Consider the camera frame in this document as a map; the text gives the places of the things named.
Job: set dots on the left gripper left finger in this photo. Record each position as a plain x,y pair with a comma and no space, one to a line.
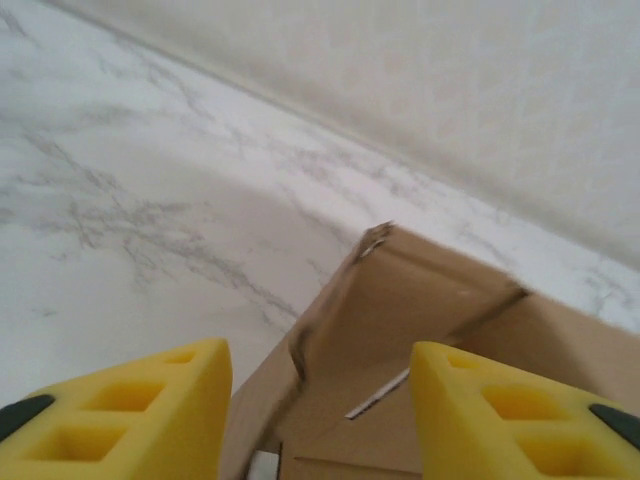
165,425

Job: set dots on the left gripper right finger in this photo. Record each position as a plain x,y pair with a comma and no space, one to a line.
465,425

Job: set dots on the brown cardboard box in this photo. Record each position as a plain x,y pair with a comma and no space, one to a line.
400,300

